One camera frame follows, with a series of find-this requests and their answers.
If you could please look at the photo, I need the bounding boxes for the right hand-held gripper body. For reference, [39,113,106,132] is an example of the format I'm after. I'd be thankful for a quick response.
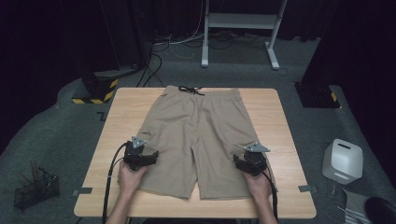
[241,142,271,177]

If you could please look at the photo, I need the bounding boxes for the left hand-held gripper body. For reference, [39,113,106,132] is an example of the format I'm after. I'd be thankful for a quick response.
[123,135,148,172]

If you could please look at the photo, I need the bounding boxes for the beige shorts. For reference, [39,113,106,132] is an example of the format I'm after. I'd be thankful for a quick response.
[135,85,276,201]

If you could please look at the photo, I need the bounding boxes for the person's left hand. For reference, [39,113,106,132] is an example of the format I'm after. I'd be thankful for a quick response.
[117,161,149,195]

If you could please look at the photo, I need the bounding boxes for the person's right hand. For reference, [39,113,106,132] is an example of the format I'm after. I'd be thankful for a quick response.
[242,167,273,202]

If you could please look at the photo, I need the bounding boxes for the grey tape piece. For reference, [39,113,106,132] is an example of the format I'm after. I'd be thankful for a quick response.
[297,184,318,193]
[72,187,93,197]

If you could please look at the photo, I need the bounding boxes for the black yellow striped base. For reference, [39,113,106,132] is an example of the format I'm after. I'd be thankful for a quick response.
[71,68,120,105]

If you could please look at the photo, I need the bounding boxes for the white box appliance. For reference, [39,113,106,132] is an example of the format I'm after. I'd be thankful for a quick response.
[321,138,364,186]

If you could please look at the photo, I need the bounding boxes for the black pillar base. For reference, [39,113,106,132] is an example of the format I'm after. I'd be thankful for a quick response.
[293,81,341,109]

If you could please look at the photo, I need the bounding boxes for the wooden sticks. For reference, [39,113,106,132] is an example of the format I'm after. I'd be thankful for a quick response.
[29,160,40,188]

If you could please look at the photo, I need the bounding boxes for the grey striped sheet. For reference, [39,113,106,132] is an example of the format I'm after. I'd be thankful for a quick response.
[341,188,372,224]

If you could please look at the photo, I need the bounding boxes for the black round object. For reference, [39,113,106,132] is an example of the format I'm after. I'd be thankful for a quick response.
[363,196,396,224]

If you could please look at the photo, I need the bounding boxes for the white metal stand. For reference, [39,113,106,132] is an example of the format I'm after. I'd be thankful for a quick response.
[201,0,288,71]

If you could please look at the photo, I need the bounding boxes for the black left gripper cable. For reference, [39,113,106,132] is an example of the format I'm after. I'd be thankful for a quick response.
[101,141,129,224]

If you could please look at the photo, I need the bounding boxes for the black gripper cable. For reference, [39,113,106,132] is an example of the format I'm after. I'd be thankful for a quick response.
[101,141,129,224]
[260,169,279,222]

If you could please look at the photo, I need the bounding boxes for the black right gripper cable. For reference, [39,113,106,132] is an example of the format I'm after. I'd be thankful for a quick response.
[260,169,279,222]

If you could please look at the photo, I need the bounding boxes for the black drawstring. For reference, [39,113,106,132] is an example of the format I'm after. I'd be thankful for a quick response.
[177,85,205,96]

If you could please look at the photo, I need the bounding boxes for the black floor cables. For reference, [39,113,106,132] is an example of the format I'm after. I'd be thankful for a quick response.
[135,29,265,89]

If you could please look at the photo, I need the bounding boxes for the black wire basket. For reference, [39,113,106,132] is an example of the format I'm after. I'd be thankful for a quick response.
[13,167,61,211]

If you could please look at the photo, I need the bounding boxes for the white floor cable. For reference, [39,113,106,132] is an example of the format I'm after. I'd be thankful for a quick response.
[152,0,206,47]

